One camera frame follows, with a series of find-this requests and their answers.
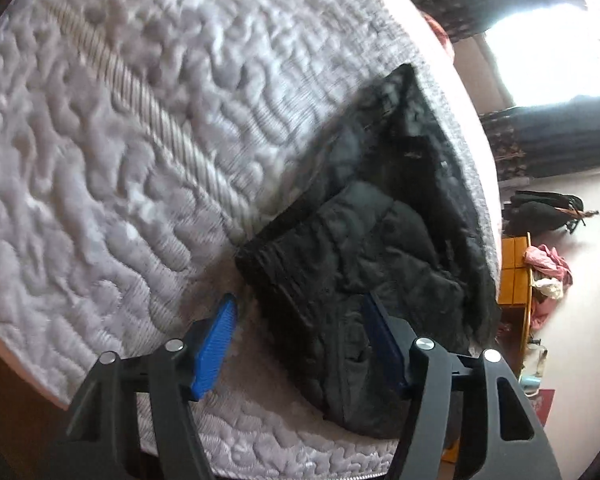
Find orange wooden cabinet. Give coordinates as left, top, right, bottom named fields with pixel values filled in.
left=439, top=231, right=534, bottom=463

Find grey quilted bed cover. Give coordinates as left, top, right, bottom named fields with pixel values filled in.
left=0, top=0, right=502, bottom=480

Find dark patterned curtain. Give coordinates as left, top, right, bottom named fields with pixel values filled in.
left=412, top=0, right=600, bottom=181

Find black bag on floor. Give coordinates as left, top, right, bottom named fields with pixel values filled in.
left=502, top=190, right=598, bottom=236

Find pink clothes pile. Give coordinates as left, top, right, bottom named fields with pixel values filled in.
left=524, top=245, right=573, bottom=332

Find black pants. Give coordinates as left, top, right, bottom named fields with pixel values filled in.
left=236, top=64, right=500, bottom=439

